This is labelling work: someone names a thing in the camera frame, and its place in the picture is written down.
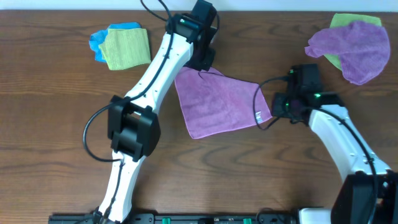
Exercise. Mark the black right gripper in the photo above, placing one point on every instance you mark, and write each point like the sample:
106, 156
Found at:
277, 110

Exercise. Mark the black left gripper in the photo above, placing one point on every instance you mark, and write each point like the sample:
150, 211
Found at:
205, 65

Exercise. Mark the pink purple microfiber cloth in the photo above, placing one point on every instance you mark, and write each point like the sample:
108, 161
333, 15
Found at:
212, 103

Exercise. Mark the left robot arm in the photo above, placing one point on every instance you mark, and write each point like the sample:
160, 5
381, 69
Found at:
133, 124

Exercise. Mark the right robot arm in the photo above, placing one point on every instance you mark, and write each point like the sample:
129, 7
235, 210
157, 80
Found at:
369, 190

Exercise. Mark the dark purple crumpled cloth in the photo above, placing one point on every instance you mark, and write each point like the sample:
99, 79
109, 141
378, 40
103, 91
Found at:
362, 48

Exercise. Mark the light green cloth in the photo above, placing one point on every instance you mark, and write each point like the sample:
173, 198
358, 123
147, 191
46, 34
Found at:
343, 19

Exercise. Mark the folded green cloth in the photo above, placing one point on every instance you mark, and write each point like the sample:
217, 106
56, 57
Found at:
126, 48

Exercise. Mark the blue cloth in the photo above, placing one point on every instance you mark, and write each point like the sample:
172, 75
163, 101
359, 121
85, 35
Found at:
99, 37

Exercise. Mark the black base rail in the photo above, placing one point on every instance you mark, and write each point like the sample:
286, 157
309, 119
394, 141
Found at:
148, 218

